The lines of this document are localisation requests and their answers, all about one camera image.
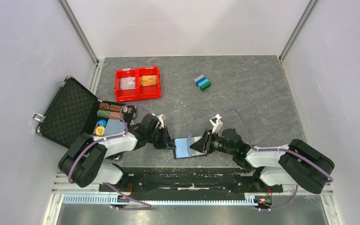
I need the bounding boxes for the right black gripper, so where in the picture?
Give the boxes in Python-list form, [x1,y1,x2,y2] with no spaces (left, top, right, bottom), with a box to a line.
[189,130,235,156]

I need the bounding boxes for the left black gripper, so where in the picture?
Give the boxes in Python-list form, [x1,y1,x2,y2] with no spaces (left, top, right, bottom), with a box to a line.
[147,126,176,150]

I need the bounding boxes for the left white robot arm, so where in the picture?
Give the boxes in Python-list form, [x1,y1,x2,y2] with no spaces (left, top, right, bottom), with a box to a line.
[58,114,175,191]

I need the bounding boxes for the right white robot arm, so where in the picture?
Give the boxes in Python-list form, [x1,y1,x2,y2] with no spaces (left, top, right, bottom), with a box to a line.
[190,128,335,194]

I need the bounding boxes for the blue playing card deck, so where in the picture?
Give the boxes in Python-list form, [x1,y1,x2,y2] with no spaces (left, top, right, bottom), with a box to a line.
[104,119,126,136]

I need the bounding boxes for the gold cards in bin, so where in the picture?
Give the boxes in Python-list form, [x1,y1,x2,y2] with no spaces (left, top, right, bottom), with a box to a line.
[140,75,158,87]

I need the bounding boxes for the silver cards in bin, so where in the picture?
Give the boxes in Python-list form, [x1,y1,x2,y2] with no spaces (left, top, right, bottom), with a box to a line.
[120,77,136,90]

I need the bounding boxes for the grey blue green block stack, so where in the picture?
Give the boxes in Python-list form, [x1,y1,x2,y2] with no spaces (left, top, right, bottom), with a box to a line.
[194,75,211,91]

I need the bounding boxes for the right red bin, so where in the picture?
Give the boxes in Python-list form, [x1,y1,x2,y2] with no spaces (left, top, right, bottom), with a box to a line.
[136,66,161,100]

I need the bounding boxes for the red bin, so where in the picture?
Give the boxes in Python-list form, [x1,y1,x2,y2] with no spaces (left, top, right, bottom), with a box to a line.
[114,68,137,102]
[136,66,161,100]

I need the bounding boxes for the orange brown chip roll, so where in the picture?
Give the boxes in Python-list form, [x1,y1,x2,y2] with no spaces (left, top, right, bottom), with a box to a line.
[99,102,136,114]

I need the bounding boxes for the blue round chip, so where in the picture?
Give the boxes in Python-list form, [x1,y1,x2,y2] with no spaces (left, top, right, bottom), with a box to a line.
[96,120,107,127]

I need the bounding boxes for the yellow dealer chip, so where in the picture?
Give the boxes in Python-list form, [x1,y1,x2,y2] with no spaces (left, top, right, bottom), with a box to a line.
[95,126,105,136]

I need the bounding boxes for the left red bin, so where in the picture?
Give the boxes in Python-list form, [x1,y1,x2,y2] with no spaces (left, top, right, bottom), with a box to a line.
[114,68,137,102]

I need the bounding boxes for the black poker chip case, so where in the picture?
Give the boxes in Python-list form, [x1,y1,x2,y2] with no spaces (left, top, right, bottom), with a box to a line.
[36,76,136,148]

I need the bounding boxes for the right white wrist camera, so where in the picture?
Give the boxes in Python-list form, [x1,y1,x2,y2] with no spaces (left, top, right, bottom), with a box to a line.
[210,114,223,133]

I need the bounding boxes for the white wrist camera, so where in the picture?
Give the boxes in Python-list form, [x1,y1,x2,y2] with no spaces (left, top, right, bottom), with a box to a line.
[153,113,166,129]
[210,114,223,133]

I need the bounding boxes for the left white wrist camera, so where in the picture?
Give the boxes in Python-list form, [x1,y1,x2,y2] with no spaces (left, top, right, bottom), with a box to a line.
[153,113,166,129]

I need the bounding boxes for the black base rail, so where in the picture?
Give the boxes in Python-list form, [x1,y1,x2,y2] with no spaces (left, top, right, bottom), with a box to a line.
[113,167,283,201]

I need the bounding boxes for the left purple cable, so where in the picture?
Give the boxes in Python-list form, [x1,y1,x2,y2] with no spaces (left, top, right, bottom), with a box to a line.
[67,104,154,211]

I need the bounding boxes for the aluminium toothed rail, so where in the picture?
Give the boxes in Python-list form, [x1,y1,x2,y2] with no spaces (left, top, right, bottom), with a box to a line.
[62,194,270,206]

